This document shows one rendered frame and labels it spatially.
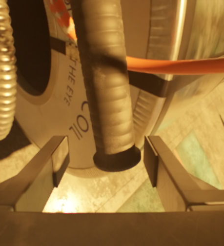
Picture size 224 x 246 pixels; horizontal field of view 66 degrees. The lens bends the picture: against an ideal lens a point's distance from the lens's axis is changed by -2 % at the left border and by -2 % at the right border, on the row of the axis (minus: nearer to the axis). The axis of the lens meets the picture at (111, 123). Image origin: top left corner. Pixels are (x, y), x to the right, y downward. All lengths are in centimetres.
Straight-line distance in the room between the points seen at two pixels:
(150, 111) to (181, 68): 17
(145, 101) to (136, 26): 12
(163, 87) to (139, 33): 9
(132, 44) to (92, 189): 131
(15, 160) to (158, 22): 122
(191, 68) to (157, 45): 13
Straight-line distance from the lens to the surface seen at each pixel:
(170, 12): 29
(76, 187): 145
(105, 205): 159
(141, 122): 35
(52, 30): 51
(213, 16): 45
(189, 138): 263
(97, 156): 15
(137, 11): 32
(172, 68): 18
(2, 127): 18
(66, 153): 16
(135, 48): 32
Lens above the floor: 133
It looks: 51 degrees down
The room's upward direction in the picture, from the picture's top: 64 degrees clockwise
